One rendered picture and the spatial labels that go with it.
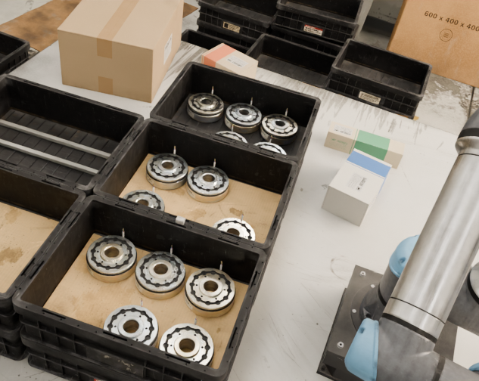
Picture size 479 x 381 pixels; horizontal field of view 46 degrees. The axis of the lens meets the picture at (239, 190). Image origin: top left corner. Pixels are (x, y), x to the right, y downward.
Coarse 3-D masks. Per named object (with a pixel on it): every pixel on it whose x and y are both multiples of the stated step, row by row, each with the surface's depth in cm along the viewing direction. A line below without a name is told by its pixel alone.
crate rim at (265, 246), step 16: (144, 128) 137; (176, 128) 138; (128, 144) 132; (224, 144) 137; (288, 160) 136; (288, 176) 131; (96, 192) 119; (288, 192) 128; (144, 208) 118; (192, 224) 117; (272, 224) 120; (240, 240) 115; (272, 240) 118
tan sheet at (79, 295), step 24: (72, 288) 113; (96, 288) 114; (120, 288) 115; (240, 288) 119; (72, 312) 109; (96, 312) 110; (168, 312) 112; (192, 312) 113; (216, 336) 110; (216, 360) 106
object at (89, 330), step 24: (72, 216) 113; (144, 216) 116; (216, 240) 115; (264, 264) 112; (24, 288) 100; (24, 312) 98; (48, 312) 98; (240, 312) 103; (96, 336) 96; (120, 336) 96; (168, 360) 94
